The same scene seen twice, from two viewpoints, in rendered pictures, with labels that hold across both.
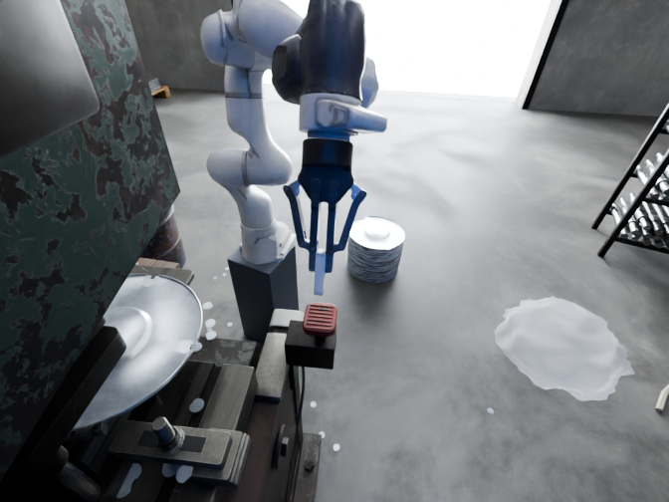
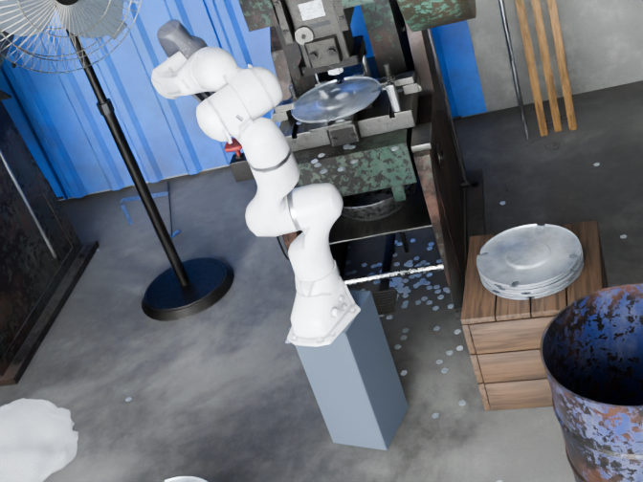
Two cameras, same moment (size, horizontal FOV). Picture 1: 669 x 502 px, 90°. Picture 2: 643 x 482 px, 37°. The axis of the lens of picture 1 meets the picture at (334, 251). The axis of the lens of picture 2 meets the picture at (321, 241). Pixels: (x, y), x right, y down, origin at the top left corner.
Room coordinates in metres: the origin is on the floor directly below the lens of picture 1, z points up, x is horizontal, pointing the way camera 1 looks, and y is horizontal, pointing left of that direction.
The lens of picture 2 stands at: (3.04, 0.79, 1.96)
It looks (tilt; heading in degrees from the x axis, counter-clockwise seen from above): 31 degrees down; 193
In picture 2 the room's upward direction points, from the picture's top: 19 degrees counter-clockwise
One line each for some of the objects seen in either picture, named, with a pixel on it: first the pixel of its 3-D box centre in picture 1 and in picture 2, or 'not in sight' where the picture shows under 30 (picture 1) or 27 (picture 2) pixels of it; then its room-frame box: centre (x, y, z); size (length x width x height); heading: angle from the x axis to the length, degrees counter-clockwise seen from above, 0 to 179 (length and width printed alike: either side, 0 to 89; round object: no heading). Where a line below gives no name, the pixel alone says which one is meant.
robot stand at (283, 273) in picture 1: (268, 294); (351, 369); (0.94, 0.27, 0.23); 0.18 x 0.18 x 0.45; 67
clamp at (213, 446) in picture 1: (177, 441); (293, 99); (0.18, 0.20, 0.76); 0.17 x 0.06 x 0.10; 86
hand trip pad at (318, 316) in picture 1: (320, 329); (237, 152); (0.40, 0.02, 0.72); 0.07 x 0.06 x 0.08; 176
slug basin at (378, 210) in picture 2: not in sight; (373, 191); (0.19, 0.37, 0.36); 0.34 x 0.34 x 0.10
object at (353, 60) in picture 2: (6, 390); (333, 58); (0.18, 0.37, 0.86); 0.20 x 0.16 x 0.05; 86
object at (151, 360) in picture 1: (107, 337); (335, 98); (0.32, 0.36, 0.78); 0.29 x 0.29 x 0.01
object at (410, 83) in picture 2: not in sight; (392, 77); (0.20, 0.54, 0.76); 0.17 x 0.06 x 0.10; 86
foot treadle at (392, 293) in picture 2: not in sight; (387, 265); (0.32, 0.36, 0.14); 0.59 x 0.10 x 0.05; 176
